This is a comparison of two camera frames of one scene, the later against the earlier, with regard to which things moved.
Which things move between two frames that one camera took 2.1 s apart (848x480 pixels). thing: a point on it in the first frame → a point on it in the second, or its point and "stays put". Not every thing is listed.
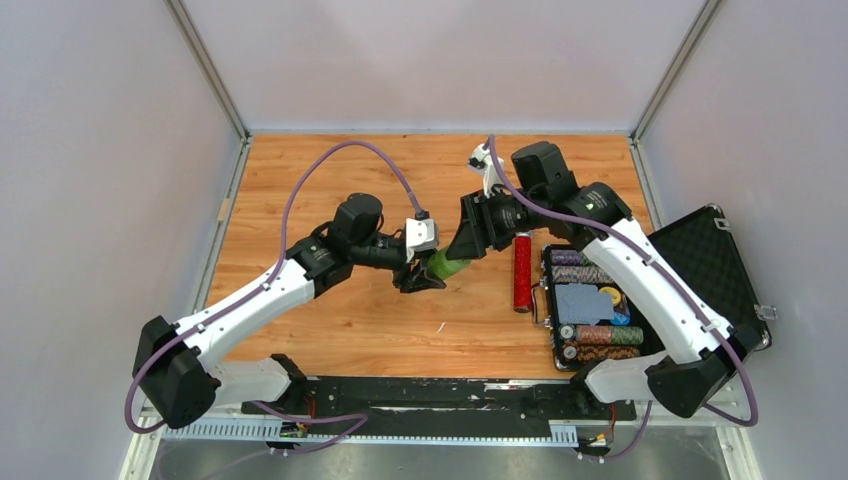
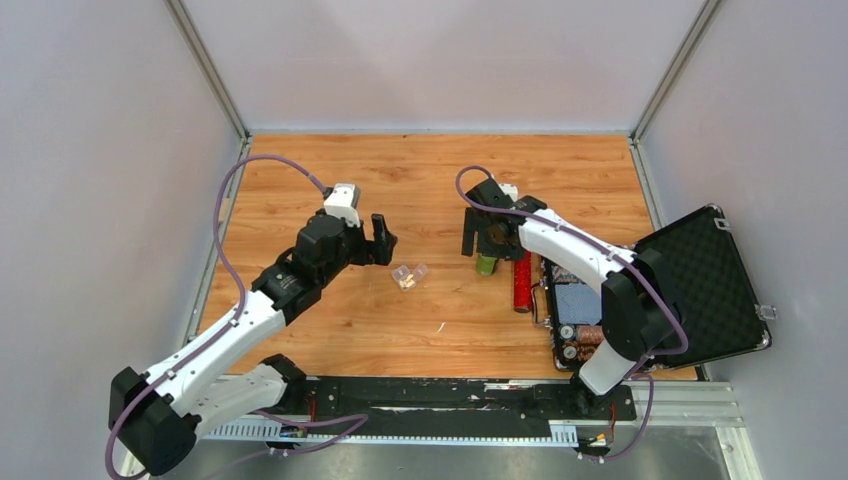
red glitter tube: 522,272 stays put
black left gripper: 418,280 → 378,251
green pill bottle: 441,266 → 486,265
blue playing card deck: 582,303 stays put
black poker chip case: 587,318 stays put
